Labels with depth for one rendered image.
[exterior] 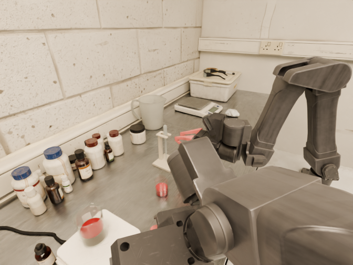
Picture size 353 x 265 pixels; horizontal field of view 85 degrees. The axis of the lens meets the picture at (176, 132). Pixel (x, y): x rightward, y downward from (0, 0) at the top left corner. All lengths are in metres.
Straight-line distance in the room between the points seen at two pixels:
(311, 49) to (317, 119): 1.01
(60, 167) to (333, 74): 0.75
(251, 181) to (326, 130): 0.48
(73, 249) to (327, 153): 0.65
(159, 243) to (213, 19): 1.63
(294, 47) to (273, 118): 1.06
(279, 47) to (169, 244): 1.45
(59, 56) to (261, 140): 0.71
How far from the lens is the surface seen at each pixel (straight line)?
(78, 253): 0.47
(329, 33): 1.62
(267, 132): 0.56
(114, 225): 0.48
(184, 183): 0.24
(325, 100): 0.58
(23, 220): 0.71
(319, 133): 0.62
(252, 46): 1.60
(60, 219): 0.66
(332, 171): 0.69
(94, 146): 0.74
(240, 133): 0.54
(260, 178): 0.17
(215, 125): 0.54
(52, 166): 0.70
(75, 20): 0.87
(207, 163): 0.22
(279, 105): 0.54
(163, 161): 0.75
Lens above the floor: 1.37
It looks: 29 degrees down
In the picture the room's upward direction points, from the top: straight up
